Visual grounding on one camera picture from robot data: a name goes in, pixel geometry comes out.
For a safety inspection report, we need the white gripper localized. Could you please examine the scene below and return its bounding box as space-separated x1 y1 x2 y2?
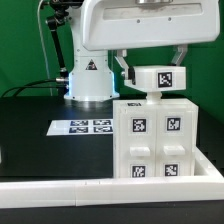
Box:
81 0 220 84

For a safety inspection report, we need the white cabinet top block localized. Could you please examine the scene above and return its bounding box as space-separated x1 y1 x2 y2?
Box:
124 66 186 104

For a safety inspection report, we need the white cabinet door with tag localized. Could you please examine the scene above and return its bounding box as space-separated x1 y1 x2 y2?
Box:
156 109 195 177

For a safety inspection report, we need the white cabinet body box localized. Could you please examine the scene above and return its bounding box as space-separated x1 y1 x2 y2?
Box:
113 99 198 178

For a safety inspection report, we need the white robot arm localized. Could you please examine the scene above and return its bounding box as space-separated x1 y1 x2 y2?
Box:
50 0 220 101

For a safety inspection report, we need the white base tag plate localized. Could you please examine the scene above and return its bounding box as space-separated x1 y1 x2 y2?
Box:
47 119 113 136

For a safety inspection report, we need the white L-shaped obstacle fence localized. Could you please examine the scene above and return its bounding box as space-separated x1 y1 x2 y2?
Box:
0 151 224 209

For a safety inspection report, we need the black cable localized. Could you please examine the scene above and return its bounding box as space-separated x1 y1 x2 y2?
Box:
0 78 69 98

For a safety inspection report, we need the black camera stand pole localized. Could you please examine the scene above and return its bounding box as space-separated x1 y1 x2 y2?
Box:
46 0 69 94

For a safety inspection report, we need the white cable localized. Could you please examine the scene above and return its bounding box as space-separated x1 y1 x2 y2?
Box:
37 0 54 97

